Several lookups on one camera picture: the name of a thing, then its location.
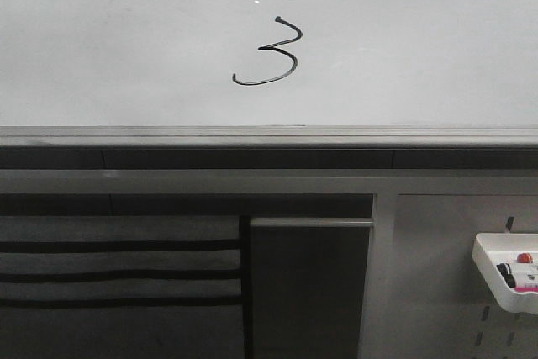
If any white whiteboard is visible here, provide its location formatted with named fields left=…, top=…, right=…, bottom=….
left=1, top=0, right=537, bottom=148

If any grey hanging panel with rod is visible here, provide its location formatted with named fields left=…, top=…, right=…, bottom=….
left=251, top=219, right=370, bottom=358

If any white pegboard panel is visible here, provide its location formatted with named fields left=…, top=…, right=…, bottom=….
left=387, top=195, right=537, bottom=358

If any white plastic tray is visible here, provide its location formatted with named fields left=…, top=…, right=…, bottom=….
left=472, top=233, right=537, bottom=314

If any black capped marker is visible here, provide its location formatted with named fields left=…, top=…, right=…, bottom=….
left=497, top=263, right=537, bottom=289

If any red capped marker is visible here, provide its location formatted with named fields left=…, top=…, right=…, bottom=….
left=516, top=252, right=537, bottom=264

